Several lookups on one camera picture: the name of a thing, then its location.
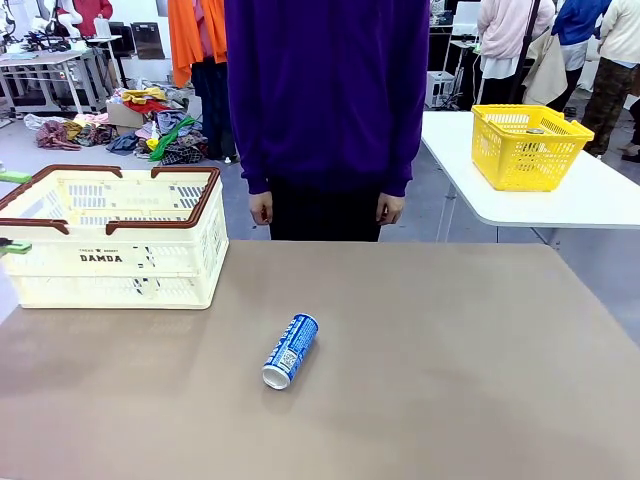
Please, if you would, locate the blue Pocari Sweat can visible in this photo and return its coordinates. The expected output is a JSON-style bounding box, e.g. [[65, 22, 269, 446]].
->
[[261, 312, 320, 392]]

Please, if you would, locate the purple-sleeved left forearm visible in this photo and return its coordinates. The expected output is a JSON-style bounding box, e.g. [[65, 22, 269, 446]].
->
[[382, 94, 422, 199]]

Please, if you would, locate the purple-sleeved right forearm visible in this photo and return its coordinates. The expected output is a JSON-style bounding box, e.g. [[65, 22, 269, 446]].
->
[[230, 94, 274, 196]]

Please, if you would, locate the cream basket with brown rim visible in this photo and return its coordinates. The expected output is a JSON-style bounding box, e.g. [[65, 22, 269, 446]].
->
[[0, 163, 230, 310]]

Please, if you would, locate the yellow plastic basket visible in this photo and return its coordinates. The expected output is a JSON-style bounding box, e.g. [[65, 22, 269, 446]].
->
[[470, 103, 596, 193]]

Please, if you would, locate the person's right hand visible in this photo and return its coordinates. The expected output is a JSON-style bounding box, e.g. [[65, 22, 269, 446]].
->
[[249, 192, 273, 227]]

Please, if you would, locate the person's left hand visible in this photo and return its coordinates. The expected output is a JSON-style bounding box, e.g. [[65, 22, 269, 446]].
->
[[376, 192, 404, 227]]

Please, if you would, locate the pile of colourful clothes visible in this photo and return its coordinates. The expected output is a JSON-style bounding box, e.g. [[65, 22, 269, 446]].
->
[[23, 85, 209, 166]]

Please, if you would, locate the cardboard box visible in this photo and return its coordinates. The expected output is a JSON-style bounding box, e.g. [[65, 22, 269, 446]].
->
[[105, 99, 149, 129]]

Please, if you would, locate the green cloth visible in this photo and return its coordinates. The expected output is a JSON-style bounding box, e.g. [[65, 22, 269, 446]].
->
[[148, 116, 199, 162]]

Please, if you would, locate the person in red top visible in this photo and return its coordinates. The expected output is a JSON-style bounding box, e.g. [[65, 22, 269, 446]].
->
[[57, 0, 114, 38]]

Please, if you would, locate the dark storage crate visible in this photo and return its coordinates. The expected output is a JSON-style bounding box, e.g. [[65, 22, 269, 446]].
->
[[130, 21, 167, 61]]

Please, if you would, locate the person in orange top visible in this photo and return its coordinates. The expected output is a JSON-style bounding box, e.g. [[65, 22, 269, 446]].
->
[[167, 0, 240, 162]]

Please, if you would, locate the person in purple sweater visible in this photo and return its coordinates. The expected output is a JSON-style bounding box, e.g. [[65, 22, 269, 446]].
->
[[223, 0, 432, 244]]

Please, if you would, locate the white box appliance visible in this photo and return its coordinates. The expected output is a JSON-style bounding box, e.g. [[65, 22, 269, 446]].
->
[[425, 69, 458, 109]]

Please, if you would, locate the person in pink sweater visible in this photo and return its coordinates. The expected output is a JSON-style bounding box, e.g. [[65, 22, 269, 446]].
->
[[476, 0, 557, 109]]

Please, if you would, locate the white table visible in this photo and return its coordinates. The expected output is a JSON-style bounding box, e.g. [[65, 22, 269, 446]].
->
[[421, 110, 640, 246]]

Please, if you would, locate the beige hanging bag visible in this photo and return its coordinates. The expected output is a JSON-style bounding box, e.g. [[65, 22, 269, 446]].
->
[[522, 27, 569, 107]]

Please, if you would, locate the person in blue jacket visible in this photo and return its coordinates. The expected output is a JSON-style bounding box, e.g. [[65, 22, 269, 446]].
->
[[549, 0, 614, 114]]

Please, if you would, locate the person in cream top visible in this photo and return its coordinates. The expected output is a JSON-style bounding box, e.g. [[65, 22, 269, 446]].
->
[[579, 0, 640, 157]]

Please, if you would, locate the white metal-frame desk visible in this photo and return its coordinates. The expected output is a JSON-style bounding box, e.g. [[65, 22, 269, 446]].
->
[[0, 34, 124, 115]]

